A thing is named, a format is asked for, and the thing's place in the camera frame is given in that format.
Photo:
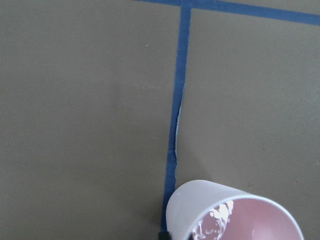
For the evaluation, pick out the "pink paper cup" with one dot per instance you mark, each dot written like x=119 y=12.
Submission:
x=204 y=210

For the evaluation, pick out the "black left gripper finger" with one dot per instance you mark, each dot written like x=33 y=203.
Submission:
x=164 y=235

